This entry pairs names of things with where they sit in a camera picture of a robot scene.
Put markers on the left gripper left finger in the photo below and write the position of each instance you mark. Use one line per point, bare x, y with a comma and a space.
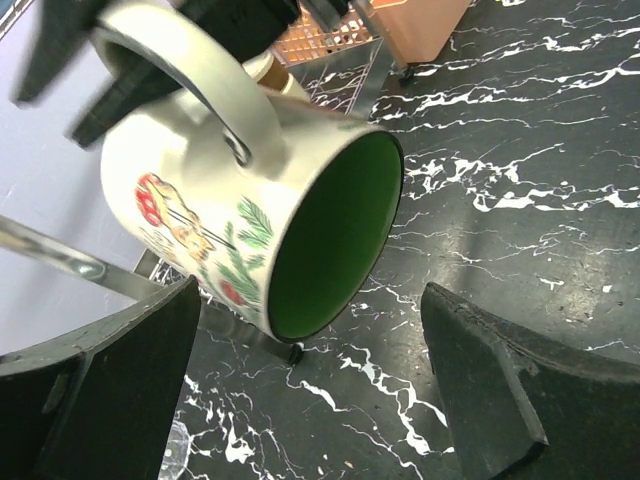
98, 402

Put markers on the clear plastic cup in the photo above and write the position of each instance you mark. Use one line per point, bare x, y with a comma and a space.
176, 453

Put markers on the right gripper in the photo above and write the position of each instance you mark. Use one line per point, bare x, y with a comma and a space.
244, 28

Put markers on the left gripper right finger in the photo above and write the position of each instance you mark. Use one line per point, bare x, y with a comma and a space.
523, 406

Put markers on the cream floral mug green inside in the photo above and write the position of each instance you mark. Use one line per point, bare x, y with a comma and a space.
210, 190

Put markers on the orange plastic file organizer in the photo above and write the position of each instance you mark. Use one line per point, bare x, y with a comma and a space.
414, 31

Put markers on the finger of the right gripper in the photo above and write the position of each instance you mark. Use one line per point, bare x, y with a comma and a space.
64, 27

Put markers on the cream and brown steel cup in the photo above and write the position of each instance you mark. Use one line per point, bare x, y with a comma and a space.
270, 73

